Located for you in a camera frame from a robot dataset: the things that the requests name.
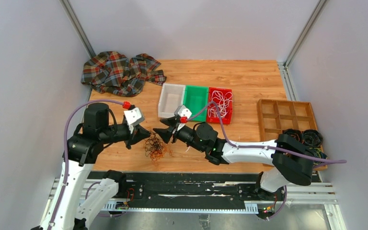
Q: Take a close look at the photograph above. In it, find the black mounting rail base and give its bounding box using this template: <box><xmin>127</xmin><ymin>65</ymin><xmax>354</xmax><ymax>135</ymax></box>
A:
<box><xmin>50</xmin><ymin>171</ymin><xmax>302</xmax><ymax>219</ymax></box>

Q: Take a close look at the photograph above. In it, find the green plastic bin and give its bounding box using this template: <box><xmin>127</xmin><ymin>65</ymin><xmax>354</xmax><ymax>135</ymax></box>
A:
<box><xmin>183</xmin><ymin>85</ymin><xmax>208</xmax><ymax>115</ymax></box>

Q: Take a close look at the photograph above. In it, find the black coiled strap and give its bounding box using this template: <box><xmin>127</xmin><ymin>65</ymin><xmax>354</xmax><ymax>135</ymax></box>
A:
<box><xmin>301</xmin><ymin>129</ymin><xmax>324</xmax><ymax>147</ymax></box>
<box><xmin>282</xmin><ymin>128</ymin><xmax>303</xmax><ymax>143</ymax></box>

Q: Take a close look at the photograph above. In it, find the red plastic bin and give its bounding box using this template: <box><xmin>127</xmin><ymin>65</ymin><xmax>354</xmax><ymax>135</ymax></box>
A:
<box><xmin>207</xmin><ymin>87</ymin><xmax>234</xmax><ymax>125</ymax></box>

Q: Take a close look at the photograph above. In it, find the white cable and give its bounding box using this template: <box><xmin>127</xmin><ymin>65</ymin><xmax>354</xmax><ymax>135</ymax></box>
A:
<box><xmin>208</xmin><ymin>90</ymin><xmax>234</xmax><ymax>120</ymax></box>

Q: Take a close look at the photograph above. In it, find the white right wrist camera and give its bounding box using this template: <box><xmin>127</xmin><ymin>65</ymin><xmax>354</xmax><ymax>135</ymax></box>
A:
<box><xmin>174</xmin><ymin>105</ymin><xmax>192</xmax><ymax>132</ymax></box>

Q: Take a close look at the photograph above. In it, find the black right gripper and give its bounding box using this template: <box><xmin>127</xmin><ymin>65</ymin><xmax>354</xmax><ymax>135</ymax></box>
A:
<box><xmin>153</xmin><ymin>117</ymin><xmax>205</xmax><ymax>153</ymax></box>

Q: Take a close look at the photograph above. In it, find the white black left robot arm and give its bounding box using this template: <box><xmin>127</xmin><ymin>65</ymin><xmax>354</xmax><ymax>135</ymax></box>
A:
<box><xmin>35</xmin><ymin>100</ymin><xmax>150</xmax><ymax>230</ymax></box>

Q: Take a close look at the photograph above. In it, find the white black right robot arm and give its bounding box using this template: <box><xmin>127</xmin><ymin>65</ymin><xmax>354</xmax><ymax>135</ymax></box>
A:
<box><xmin>154</xmin><ymin>117</ymin><xmax>313</xmax><ymax>200</ymax></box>

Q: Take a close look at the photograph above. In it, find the plaid flannel shirt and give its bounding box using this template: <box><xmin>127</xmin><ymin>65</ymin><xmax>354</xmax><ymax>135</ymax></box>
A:
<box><xmin>81</xmin><ymin>51</ymin><xmax>167</xmax><ymax>97</ymax></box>

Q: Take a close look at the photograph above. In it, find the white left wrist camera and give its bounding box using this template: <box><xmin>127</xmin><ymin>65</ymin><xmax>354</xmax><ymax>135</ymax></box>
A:
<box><xmin>124</xmin><ymin>107</ymin><xmax>145</xmax><ymax>134</ymax></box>

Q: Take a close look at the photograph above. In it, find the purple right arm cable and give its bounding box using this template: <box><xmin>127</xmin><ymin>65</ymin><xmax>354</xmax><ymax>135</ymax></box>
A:
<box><xmin>180</xmin><ymin>101</ymin><xmax>347</xmax><ymax>169</ymax></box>

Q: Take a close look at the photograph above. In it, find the wooden compartment tray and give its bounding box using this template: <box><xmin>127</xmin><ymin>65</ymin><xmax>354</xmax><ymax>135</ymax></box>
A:
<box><xmin>256</xmin><ymin>98</ymin><xmax>328</xmax><ymax>172</ymax></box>

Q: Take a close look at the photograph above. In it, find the black cable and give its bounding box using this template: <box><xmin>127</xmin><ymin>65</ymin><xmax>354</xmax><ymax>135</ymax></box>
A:
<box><xmin>143</xmin><ymin>131</ymin><xmax>169</xmax><ymax>160</ymax></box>

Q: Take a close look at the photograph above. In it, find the white plastic bin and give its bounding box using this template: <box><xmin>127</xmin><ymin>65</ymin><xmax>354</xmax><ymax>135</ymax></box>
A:
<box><xmin>158</xmin><ymin>83</ymin><xmax>186</xmax><ymax>118</ymax></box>

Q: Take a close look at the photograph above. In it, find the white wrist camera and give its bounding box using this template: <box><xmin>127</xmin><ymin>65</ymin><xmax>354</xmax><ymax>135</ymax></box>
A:
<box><xmin>174</xmin><ymin>105</ymin><xmax>192</xmax><ymax>132</ymax></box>
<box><xmin>124</xmin><ymin>107</ymin><xmax>145</xmax><ymax>134</ymax></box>

